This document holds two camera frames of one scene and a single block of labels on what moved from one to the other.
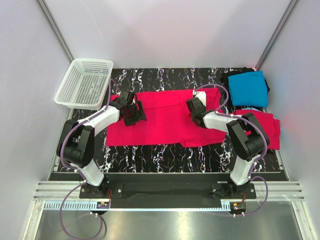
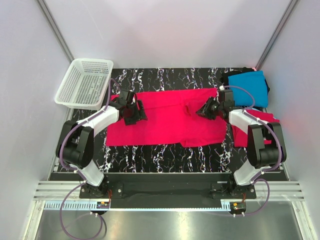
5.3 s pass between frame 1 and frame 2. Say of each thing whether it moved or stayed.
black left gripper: stayed
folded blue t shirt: stayed
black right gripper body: moved
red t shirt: stayed
